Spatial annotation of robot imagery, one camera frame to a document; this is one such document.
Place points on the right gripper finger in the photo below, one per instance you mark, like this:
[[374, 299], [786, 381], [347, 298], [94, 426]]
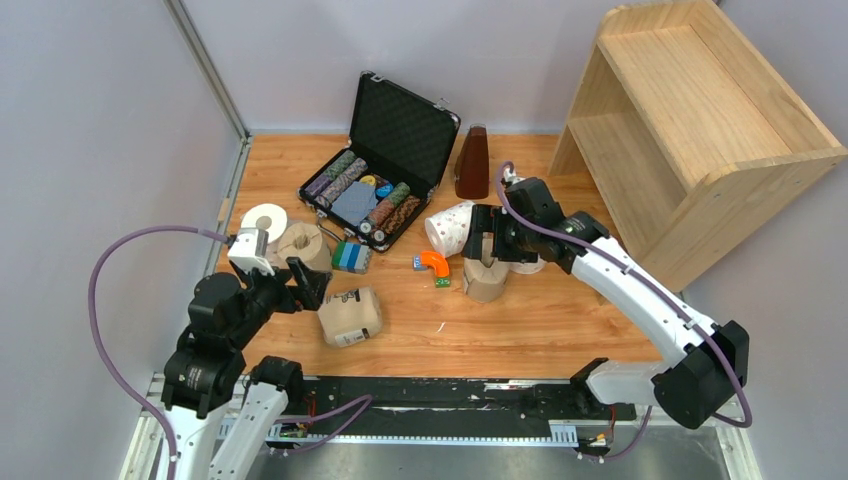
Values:
[[481, 226], [505, 247]]

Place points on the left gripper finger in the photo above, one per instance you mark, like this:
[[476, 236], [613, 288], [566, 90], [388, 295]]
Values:
[[302, 275], [311, 287]]

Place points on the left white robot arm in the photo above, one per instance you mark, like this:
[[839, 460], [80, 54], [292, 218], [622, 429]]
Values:
[[227, 311]]

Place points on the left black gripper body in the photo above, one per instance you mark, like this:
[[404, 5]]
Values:
[[271, 293]]

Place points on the brown roll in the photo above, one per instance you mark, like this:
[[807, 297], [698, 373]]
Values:
[[350, 317], [484, 280], [306, 242]]

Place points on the aluminium frame post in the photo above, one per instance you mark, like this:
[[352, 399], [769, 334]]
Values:
[[193, 39]]

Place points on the wooden shelf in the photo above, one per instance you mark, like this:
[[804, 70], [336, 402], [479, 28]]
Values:
[[692, 138]]

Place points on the orange curved toy piece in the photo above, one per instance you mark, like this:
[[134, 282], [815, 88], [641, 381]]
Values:
[[431, 260]]

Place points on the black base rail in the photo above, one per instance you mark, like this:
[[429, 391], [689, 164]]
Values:
[[450, 408]]

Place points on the white toilet paper roll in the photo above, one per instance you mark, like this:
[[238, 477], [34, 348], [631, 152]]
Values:
[[269, 217]]

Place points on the black poker chip case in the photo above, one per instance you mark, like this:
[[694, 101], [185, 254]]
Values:
[[402, 137]]

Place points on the green blue block toy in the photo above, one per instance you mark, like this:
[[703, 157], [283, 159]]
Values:
[[351, 257]]

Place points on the brown metronome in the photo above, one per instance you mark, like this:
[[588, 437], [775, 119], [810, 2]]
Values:
[[471, 171]]

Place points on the patterned paper roll standing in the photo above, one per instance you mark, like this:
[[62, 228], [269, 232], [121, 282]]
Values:
[[527, 268]]

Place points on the brown roll front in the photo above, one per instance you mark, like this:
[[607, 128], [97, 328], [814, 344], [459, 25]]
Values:
[[350, 317]]

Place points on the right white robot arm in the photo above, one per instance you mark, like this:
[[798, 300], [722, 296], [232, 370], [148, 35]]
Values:
[[704, 364]]

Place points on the patterned paper roll lying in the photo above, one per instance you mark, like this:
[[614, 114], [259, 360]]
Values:
[[448, 230]]

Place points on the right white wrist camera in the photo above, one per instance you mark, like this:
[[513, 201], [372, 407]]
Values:
[[510, 177]]

